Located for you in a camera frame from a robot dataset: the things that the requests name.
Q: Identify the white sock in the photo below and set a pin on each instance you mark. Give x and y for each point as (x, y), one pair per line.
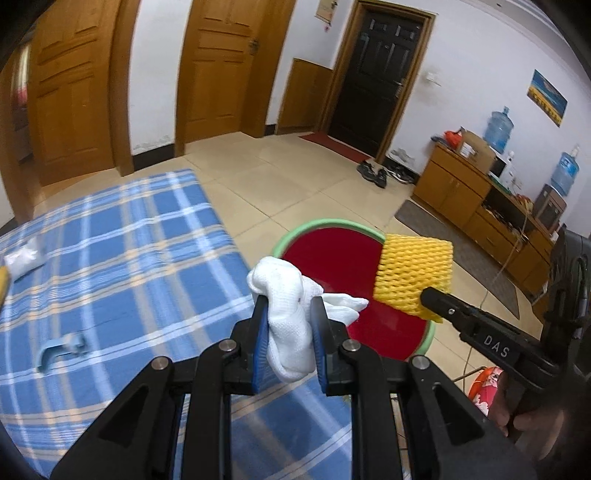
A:
(286, 295)

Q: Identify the wooden door with latch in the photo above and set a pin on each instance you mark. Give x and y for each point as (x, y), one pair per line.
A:
(221, 69)

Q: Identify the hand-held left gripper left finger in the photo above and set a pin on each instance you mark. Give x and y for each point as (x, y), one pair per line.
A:
(261, 341)

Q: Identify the white plastic bag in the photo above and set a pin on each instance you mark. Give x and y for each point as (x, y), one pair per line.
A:
(23, 261)

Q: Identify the white wall switch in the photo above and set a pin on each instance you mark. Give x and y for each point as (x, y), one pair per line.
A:
(433, 78)

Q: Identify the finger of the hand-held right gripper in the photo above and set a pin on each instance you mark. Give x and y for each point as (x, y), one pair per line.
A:
(459, 328)
(448, 304)

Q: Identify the person's right hand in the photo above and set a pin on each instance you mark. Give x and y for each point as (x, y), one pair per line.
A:
(540, 434)

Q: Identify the wooden sideboard cabinet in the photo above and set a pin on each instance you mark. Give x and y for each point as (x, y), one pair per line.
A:
(452, 189)

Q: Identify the open wooden door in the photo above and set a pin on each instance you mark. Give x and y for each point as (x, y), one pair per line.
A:
(69, 92)

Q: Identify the water dispenser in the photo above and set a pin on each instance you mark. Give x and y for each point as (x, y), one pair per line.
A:
(549, 207)

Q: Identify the blue plaid tablecloth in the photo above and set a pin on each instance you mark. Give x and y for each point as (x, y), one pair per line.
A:
(138, 258)

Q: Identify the wall poster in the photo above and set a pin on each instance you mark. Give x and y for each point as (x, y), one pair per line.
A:
(547, 97)

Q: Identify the white microwave oven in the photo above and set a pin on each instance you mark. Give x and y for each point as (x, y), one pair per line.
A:
(501, 168)

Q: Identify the red bag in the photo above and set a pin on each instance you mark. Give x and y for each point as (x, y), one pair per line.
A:
(452, 138)

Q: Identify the grey floor mat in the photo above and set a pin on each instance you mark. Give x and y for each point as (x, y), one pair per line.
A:
(443, 235)

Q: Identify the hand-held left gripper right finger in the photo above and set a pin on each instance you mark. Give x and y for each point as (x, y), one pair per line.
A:
(318, 350)

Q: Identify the small wooden panel door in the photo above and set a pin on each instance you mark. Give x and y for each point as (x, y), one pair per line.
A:
(304, 97)

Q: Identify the red doormat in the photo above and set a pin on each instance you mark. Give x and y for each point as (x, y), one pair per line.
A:
(334, 144)

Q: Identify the cardboard box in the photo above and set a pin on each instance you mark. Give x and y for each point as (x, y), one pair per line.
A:
(475, 150)

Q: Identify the red basin green rim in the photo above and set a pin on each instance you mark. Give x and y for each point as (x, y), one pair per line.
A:
(332, 258)

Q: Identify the black shoe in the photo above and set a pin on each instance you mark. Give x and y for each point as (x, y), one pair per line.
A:
(365, 170)
(380, 177)

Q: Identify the dark shoe white sole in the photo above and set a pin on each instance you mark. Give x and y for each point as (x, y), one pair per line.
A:
(400, 171)

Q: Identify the black door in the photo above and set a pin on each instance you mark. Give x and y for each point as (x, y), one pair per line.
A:
(374, 83)

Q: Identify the blue water jug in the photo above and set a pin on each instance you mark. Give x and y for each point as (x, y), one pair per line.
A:
(498, 131)
(565, 173)

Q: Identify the wall calendar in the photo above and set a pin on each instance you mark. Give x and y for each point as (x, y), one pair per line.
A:
(327, 10)

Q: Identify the blue plastic hook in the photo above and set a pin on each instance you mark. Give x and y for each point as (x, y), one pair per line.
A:
(69, 344)

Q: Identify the yellow foam fruit net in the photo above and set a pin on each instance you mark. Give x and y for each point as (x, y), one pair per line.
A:
(411, 267)

